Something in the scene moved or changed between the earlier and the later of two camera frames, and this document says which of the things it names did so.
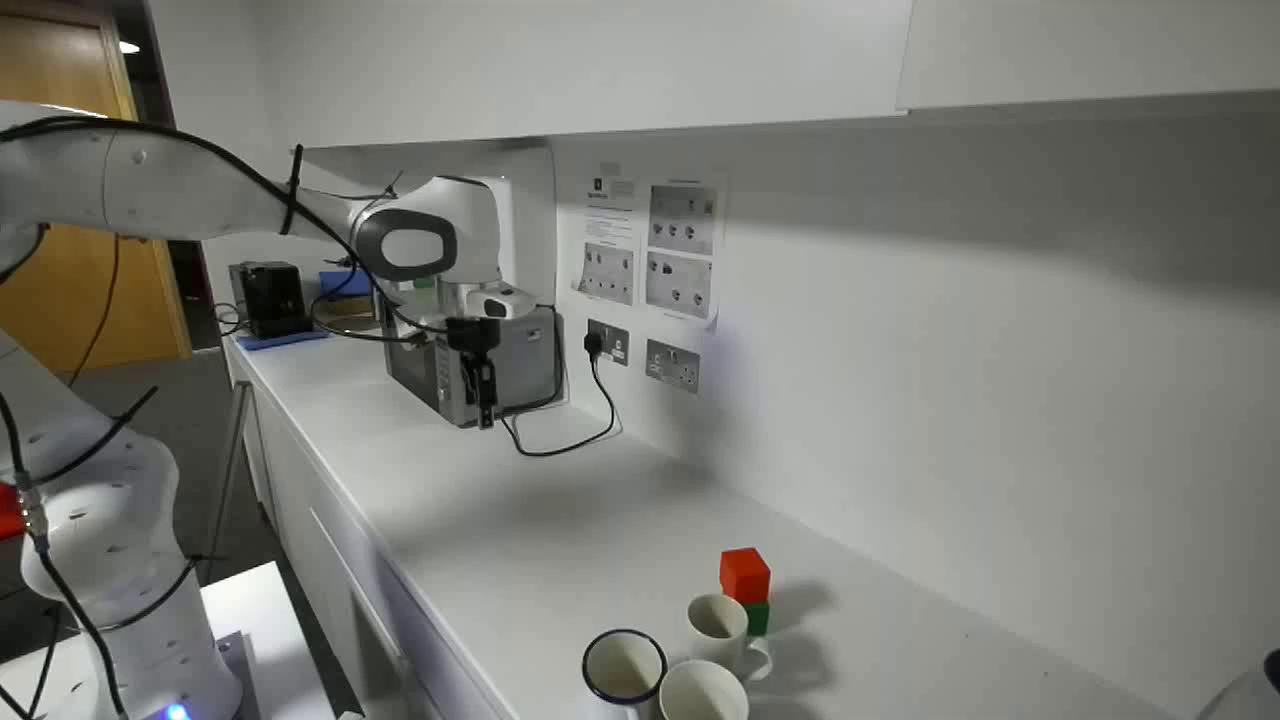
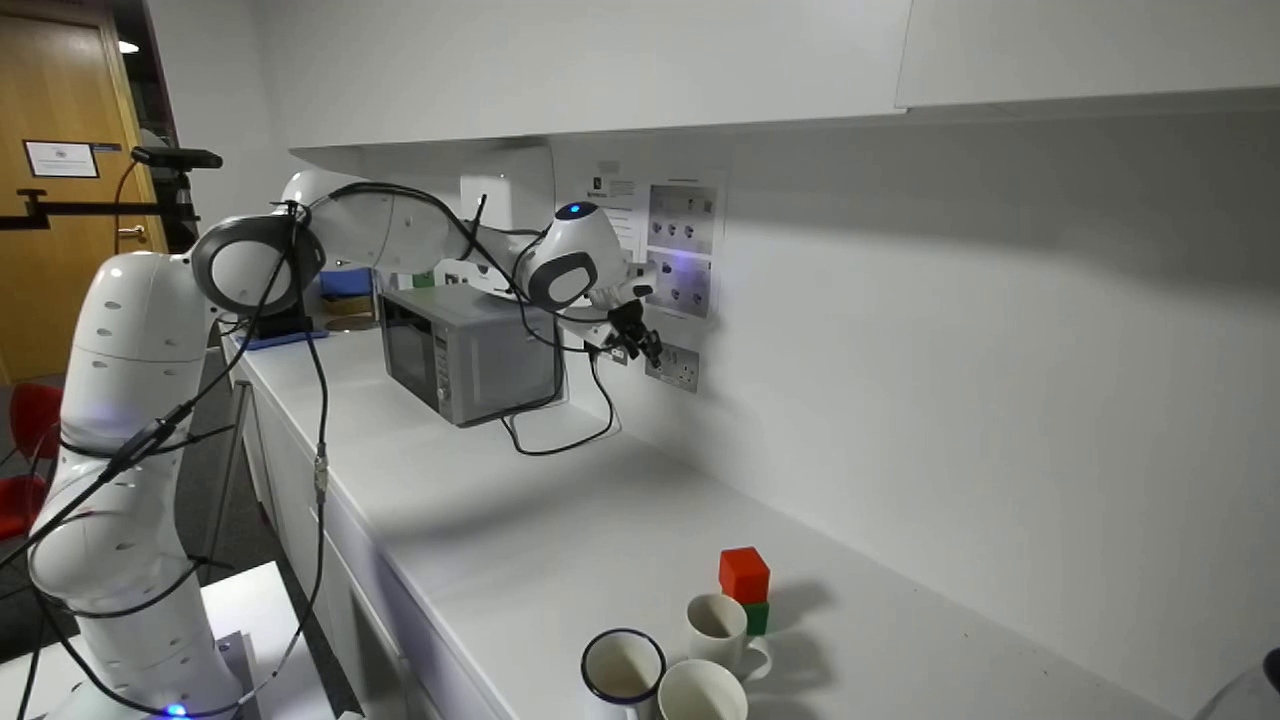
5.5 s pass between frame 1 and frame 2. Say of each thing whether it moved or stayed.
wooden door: stayed
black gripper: moved
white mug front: stayed
